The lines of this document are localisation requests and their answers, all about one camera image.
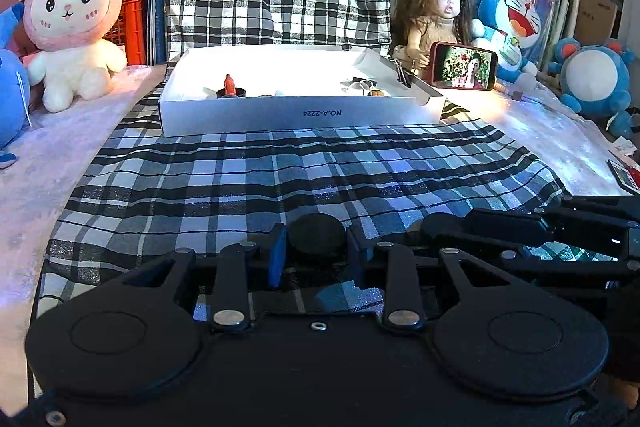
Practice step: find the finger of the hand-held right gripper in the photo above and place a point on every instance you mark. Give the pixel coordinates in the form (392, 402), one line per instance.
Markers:
(500, 222)
(575, 269)

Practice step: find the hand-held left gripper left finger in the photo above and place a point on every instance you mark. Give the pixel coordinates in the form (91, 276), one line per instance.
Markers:
(277, 254)

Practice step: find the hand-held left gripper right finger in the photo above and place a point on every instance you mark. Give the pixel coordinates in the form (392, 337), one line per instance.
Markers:
(357, 252)

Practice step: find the black round cap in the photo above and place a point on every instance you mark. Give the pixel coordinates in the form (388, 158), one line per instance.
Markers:
(317, 234)

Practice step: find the white cardboard box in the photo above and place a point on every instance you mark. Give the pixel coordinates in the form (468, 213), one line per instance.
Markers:
(300, 114)

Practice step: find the small brown ball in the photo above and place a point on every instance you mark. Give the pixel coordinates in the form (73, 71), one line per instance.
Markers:
(377, 93)

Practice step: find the black round lid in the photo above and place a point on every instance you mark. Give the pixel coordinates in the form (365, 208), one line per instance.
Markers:
(242, 93)

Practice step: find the large black binder clip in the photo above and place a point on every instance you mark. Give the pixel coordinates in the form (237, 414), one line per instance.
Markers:
(350, 85)

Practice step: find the red toy carrot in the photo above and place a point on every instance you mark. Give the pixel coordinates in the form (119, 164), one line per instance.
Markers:
(230, 86)

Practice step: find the black white plaid cloth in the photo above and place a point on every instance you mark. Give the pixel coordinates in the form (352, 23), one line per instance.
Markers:
(300, 172)

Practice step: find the small device at edge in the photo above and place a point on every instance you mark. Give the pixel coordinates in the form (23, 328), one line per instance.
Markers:
(625, 177)

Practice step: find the white paper slip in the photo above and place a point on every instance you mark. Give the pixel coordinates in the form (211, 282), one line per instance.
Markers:
(624, 145)

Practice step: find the red smartphone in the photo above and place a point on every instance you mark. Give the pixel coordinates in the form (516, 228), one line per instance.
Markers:
(462, 67)

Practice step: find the round blue white plush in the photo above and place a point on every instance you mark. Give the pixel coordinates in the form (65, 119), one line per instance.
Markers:
(595, 77)

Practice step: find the small black binder clip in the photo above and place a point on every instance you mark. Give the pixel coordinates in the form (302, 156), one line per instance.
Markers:
(404, 77)

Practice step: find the blue robot cat plush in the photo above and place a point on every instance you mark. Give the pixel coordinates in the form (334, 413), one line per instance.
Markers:
(515, 14)

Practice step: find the brown cardboard box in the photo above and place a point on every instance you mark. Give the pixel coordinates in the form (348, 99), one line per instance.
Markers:
(595, 17)

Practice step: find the brown-haired doll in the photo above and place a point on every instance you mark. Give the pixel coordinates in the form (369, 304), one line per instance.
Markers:
(445, 2)

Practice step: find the red plastic crate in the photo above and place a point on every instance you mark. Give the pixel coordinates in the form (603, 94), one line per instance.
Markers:
(132, 22)

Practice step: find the blue spotted plush toy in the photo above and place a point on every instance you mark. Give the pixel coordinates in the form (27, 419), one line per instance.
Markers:
(10, 97)

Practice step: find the pink white rabbit plush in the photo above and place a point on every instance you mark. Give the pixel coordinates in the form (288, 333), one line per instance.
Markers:
(75, 2)

